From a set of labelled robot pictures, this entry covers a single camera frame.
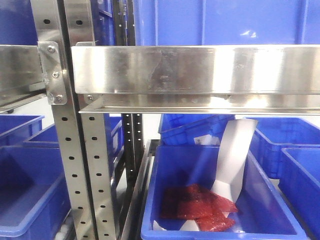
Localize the blue bin far right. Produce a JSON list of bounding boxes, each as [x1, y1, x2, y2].
[[279, 148, 320, 240]]

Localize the left steel shelf rail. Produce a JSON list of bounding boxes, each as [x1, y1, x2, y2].
[[0, 44, 46, 113]]

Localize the blue bin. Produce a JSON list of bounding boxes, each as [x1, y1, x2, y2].
[[0, 114, 44, 147], [0, 146, 71, 240], [248, 116, 320, 179], [279, 148, 320, 240], [140, 145, 307, 240], [158, 113, 235, 146]]

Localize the blue bin front left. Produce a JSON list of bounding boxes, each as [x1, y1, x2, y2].
[[0, 146, 71, 240]]

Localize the steel shelf upright left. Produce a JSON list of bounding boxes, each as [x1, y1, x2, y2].
[[31, 0, 97, 240]]

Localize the blue bin rear right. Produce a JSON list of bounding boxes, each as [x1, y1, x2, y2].
[[248, 116, 320, 179]]

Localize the steel shelf front rail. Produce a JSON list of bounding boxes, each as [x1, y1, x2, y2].
[[71, 44, 320, 115]]

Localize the blue bin upper shelf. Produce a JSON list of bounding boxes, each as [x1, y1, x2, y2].
[[133, 0, 320, 46]]

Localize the blue bin rear centre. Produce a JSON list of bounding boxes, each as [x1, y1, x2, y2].
[[158, 113, 235, 146]]

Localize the steel shelf upright right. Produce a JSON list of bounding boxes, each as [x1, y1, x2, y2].
[[64, 0, 119, 240]]

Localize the steel shelf upright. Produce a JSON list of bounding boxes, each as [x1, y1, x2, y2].
[[64, 0, 119, 240], [31, 0, 97, 240]]

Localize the red bubble bags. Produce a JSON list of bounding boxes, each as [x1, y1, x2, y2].
[[159, 184, 238, 232]]

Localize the black perforated upright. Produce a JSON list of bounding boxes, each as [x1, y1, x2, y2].
[[121, 113, 144, 187]]

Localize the blue bin front centre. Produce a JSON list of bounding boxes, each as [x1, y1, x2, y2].
[[140, 145, 307, 240]]

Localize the blue bin rear left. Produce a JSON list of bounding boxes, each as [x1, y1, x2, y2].
[[0, 114, 44, 147]]

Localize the steel shelf rail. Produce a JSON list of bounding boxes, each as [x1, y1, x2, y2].
[[71, 44, 320, 115], [0, 44, 46, 113]]

